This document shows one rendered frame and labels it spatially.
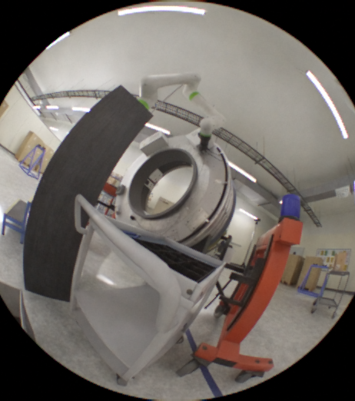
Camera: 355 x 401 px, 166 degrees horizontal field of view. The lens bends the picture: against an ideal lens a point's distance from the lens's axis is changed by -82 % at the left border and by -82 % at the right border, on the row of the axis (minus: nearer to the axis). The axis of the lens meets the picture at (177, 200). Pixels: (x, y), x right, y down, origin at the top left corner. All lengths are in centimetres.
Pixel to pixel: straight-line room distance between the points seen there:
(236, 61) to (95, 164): 335
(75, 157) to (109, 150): 18
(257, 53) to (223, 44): 74
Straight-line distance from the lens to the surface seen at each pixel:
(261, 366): 85
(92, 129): 70
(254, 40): 346
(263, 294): 71
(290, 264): 675
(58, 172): 65
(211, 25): 354
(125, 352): 52
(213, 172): 107
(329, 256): 887
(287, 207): 68
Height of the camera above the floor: 76
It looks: 13 degrees up
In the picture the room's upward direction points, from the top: 24 degrees clockwise
